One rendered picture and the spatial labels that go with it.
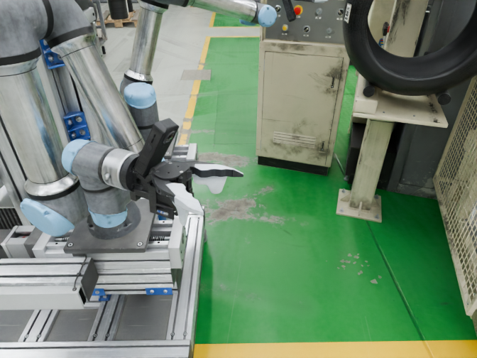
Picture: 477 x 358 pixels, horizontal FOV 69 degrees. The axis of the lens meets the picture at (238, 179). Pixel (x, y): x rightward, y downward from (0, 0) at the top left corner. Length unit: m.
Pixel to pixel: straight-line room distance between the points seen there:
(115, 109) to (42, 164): 0.19
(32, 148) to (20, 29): 0.23
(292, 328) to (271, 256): 0.42
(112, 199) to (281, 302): 1.16
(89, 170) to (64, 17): 0.30
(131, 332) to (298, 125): 1.62
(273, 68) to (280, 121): 0.36
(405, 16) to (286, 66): 0.76
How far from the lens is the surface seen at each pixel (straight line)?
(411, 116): 1.63
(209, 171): 0.64
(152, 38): 1.47
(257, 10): 1.45
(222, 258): 1.91
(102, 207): 0.77
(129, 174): 0.67
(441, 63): 1.79
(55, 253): 1.17
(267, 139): 2.50
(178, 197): 0.55
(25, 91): 0.77
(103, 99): 0.81
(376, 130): 2.02
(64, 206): 0.87
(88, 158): 0.72
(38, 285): 1.14
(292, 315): 1.71
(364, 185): 2.20
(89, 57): 0.81
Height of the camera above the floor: 1.41
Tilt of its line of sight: 35 degrees down
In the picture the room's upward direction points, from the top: straight up
